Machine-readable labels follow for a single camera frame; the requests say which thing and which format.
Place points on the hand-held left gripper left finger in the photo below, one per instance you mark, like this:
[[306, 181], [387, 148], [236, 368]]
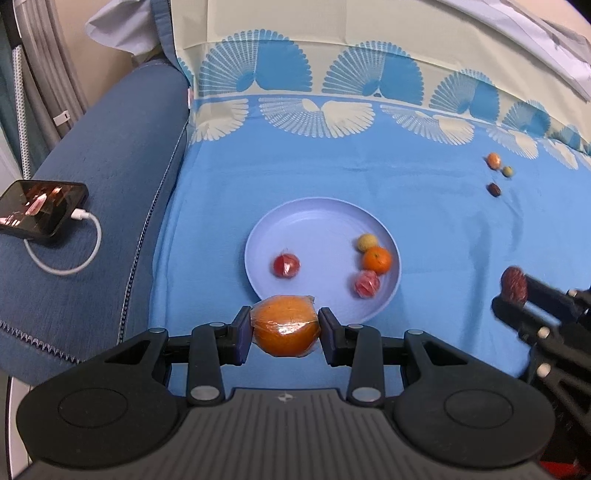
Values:
[[242, 337]]

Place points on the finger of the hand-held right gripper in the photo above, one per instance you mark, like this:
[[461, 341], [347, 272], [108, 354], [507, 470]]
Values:
[[549, 297], [512, 316]]

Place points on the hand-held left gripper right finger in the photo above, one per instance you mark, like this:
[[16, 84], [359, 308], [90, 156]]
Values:
[[328, 337]]

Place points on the dark red date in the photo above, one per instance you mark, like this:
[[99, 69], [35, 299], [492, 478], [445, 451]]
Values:
[[494, 189], [513, 284]]

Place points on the large plastic-wrapped orange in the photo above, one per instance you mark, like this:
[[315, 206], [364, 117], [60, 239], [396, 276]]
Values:
[[285, 325]]

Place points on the red plastic-wrapped fruit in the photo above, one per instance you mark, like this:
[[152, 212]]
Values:
[[367, 284], [286, 265]]

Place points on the orange mandarin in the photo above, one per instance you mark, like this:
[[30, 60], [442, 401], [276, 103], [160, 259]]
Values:
[[377, 260]]

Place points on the small yellow fruit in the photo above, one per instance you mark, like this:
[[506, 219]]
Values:
[[366, 241]]

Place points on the light blue round plate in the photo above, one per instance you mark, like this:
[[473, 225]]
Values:
[[318, 230]]

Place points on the red garment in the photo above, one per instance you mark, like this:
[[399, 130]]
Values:
[[568, 471]]

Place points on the small yellow-green fruit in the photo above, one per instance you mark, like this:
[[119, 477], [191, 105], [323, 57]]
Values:
[[508, 171]]

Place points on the small plastic-wrapped orange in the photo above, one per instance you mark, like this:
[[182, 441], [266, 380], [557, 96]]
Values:
[[494, 160]]

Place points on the blue cream fan-print blanket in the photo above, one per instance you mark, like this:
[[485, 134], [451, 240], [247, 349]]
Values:
[[323, 175]]

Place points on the blue fabric sofa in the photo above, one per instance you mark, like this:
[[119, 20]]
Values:
[[115, 161]]

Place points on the black smartphone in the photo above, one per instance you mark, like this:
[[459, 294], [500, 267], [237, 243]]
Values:
[[41, 210]]

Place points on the white curtain clip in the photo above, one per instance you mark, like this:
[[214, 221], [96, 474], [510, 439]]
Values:
[[61, 118]]

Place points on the grey curtain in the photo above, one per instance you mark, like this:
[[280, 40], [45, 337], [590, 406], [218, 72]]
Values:
[[51, 55]]

